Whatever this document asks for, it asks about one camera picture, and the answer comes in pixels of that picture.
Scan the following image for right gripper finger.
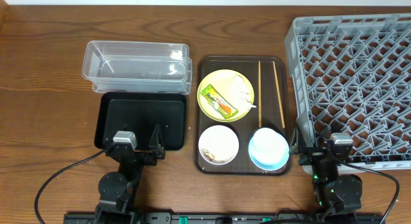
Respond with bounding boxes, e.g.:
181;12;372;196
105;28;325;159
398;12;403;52
290;126;299;150
314;123;336;146

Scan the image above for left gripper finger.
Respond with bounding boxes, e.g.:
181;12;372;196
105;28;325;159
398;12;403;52
102;123;128;144
148;124;165;152

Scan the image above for white cup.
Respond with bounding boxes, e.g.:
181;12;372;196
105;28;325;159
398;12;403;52
252;128;284;164

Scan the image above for rice and food scraps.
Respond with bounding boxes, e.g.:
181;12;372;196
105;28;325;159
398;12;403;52
202;148;232;164

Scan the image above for white bowl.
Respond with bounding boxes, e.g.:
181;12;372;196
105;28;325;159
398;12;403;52
198;125;240;166

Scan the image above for white tissue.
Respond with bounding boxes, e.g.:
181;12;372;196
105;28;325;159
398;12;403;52
231;75;256;108

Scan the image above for green snack wrapper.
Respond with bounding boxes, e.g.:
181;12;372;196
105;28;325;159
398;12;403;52
200;84;238;119

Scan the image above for wooden chopstick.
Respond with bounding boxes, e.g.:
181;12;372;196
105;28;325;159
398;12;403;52
258;61;262;128
273;61;286;129

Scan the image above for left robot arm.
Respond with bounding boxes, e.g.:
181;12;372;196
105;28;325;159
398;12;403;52
94;124;166;224

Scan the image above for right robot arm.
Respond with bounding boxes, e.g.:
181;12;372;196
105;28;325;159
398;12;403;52
290;127;362;223

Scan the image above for black waste tray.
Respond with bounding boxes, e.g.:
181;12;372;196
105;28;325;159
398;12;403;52
94;92;186;151

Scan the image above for grey dishwasher rack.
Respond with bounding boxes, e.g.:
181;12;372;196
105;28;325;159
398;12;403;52
284;13;410;173

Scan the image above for light blue bowl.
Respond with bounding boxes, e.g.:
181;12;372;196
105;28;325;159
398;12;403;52
249;134;289;171

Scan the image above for dark brown serving tray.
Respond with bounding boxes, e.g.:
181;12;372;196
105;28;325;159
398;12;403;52
193;56;293;177

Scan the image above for clear plastic bin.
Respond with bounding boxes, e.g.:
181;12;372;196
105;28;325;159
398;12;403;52
82;40;193;95

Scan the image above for yellow plate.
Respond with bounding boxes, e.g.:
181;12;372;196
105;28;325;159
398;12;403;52
197;69;257;123

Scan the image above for right black cable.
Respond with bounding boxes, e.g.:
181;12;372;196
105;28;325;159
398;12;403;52
345;161;401;224

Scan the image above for black cable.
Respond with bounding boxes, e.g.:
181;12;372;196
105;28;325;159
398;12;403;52
345;161;401;224
34;149;105;224

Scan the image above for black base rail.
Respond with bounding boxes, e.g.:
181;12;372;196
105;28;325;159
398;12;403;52
63;211;385;224

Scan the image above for left black cable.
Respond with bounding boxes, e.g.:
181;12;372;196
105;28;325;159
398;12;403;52
34;149;105;224

